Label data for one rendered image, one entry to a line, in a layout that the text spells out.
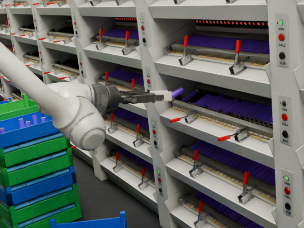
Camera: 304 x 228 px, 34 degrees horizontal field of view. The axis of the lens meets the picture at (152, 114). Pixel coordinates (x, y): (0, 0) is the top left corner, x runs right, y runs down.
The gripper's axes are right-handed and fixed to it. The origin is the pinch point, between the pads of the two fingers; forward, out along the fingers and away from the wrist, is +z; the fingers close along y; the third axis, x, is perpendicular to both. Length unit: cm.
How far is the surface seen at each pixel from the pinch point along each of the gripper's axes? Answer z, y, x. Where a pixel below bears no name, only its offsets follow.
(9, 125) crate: -36, -65, -22
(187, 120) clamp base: 6.1, 8.2, -7.1
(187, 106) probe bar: 9.7, 1.9, -3.7
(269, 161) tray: 7.5, 47.2, -10.5
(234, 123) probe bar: 10.1, 27.7, -4.3
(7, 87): 9, -291, -38
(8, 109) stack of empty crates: -30, -98, -21
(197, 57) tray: 7.1, 10.1, 13.6
